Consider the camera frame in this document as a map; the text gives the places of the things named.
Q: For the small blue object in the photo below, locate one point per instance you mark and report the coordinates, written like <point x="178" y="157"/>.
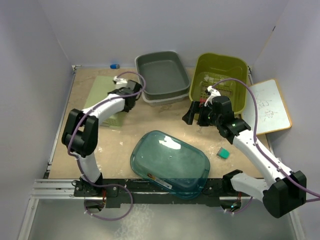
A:
<point x="114" y="66"/>

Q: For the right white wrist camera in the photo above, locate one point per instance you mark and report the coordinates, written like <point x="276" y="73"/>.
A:
<point x="212" y="93"/>

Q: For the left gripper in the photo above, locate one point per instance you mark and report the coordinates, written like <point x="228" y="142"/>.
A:
<point x="126" y="110"/>

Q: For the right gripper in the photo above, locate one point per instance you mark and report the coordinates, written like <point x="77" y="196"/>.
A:
<point x="188" y="117"/>

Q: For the teal transparent plastic tub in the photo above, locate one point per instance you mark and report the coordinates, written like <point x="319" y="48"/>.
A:
<point x="170" y="163"/>

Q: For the olive green plastic bin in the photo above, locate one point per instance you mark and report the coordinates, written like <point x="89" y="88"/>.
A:
<point x="212" y="68"/>

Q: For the grey plastic tray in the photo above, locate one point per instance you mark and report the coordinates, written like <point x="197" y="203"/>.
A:
<point x="164" y="74"/>

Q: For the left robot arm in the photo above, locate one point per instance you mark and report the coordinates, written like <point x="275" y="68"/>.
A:
<point x="80" y="134"/>

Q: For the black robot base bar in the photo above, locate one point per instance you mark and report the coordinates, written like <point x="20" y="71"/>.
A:
<point x="144" y="192"/>

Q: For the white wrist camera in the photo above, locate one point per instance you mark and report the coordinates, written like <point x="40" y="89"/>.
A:
<point x="212" y="93"/>
<point x="119" y="81"/>

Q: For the white perforated plastic basket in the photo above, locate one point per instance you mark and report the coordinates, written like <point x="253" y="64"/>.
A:
<point x="163" y="99"/>

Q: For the green whiteboard eraser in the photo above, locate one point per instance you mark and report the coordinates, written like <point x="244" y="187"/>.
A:
<point x="223" y="153"/>

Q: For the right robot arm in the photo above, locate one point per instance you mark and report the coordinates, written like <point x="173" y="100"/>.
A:
<point x="281" y="189"/>

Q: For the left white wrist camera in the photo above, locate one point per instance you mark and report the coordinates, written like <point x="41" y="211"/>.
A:
<point x="119" y="81"/>

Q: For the small whiteboard yellow frame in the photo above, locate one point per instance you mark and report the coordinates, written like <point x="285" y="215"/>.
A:
<point x="272" y="114"/>

